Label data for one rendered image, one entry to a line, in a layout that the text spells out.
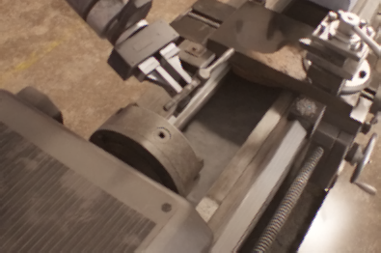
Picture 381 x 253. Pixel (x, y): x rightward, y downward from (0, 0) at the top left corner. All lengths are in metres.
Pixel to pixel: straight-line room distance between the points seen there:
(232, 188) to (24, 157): 0.74
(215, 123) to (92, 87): 1.29
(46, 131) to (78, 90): 1.99
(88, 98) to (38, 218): 2.06
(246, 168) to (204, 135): 0.26
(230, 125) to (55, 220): 1.06
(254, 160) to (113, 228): 0.81
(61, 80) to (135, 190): 2.18
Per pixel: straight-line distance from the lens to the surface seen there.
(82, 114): 2.67
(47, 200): 0.74
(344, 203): 2.51
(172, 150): 0.97
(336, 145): 1.65
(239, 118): 1.70
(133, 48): 0.83
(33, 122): 0.84
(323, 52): 1.47
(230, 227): 1.28
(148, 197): 0.73
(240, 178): 1.40
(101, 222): 0.71
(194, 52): 1.68
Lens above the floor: 1.95
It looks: 46 degrees down
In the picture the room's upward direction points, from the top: 6 degrees clockwise
